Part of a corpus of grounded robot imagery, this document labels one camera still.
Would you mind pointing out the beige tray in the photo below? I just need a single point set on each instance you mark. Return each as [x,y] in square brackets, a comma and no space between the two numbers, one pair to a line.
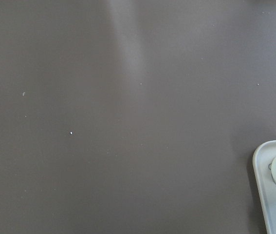
[262,161]

